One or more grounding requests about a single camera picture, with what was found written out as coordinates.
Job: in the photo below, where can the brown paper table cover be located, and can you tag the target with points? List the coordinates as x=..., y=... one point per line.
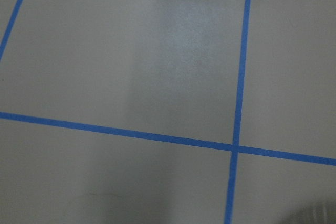
x=122, y=111

